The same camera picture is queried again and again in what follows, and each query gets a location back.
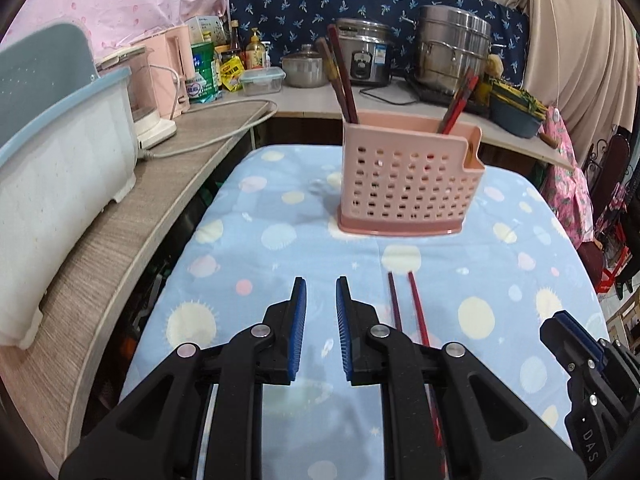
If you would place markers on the silver rice cooker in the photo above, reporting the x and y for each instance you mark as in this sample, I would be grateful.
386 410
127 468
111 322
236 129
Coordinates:
367 55

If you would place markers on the brown chopstick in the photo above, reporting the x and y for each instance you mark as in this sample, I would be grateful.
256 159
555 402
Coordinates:
336 85

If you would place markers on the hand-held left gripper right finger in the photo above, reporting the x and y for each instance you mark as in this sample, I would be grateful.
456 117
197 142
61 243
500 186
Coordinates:
344 330

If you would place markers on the grey wooden counter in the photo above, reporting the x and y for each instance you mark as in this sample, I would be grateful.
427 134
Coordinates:
125 220

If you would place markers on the white plastic tub blue rim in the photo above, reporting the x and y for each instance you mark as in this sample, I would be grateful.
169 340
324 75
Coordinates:
60 185

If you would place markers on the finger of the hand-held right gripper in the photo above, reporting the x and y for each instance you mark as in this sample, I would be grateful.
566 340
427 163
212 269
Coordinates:
572 340

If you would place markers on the beige curtain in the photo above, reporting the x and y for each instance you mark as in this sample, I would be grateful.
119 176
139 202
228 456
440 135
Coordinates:
575 35

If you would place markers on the clear food container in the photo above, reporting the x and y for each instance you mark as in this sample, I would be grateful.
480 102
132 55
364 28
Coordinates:
262 82

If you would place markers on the pink electric kettle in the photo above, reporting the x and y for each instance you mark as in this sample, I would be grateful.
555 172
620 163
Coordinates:
172 70

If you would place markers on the pink perforated utensil holder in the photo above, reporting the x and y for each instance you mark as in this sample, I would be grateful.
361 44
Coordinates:
400 185

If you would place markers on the white green carton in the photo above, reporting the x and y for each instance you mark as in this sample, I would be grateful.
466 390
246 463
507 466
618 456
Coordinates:
205 29

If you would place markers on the large steel steamer pot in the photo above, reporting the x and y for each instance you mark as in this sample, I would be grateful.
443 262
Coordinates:
450 50

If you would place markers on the dark chair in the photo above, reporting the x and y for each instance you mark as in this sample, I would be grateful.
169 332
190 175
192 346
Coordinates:
615 170

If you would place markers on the yellow pump bottle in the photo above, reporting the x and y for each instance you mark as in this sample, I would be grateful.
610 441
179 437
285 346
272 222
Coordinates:
255 52

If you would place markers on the dark red chopstick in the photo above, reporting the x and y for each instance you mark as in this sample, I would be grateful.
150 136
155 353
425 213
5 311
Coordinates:
395 305
345 77
452 110

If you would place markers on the yellow packet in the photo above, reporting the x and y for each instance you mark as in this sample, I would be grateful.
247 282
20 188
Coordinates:
232 74

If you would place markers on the black cooktop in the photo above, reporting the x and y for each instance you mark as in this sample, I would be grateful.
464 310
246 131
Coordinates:
425 96

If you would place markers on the pink floral cloth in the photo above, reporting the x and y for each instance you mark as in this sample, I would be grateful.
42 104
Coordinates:
565 185

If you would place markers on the bright red chopstick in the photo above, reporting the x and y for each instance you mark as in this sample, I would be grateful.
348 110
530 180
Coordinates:
419 310
464 97

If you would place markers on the navy printed cloth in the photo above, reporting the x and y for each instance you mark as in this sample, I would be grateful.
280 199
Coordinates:
300 10

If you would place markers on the small steel pot with lid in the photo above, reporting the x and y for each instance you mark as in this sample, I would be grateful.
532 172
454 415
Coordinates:
302 70

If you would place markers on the dark sauce bottle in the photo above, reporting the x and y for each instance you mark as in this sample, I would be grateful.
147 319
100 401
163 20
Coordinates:
234 40

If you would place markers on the blue basin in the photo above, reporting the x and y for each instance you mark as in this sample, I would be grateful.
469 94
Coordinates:
517 120

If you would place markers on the green can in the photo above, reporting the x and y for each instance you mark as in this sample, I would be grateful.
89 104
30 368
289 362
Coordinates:
202 75

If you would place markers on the blue planet print tablecloth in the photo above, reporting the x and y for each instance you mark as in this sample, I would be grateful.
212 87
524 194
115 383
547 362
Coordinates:
260 270

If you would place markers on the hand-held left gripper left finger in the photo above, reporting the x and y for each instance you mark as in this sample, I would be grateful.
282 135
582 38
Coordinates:
298 330

